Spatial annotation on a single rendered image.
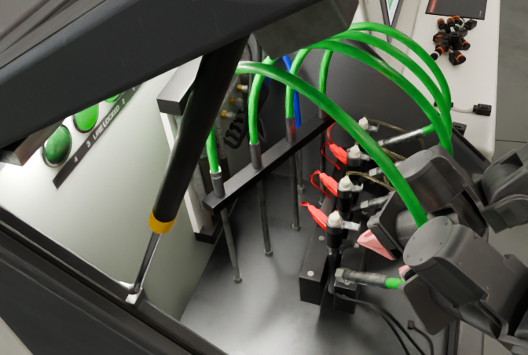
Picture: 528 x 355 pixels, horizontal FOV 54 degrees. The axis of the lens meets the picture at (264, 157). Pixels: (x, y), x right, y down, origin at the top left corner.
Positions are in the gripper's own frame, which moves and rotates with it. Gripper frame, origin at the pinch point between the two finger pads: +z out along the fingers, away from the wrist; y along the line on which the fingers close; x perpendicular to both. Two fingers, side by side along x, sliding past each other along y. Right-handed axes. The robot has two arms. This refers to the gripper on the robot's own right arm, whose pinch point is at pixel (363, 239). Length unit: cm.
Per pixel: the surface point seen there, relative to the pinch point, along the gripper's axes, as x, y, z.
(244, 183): -0.4, 16.2, 15.9
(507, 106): -189, -76, 76
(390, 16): -53, 18, 8
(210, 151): 4.4, 25.2, 9.7
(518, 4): -294, -60, 91
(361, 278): 8.7, -0.1, -4.9
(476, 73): -67, -7, 8
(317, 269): 1.8, -3.2, 13.1
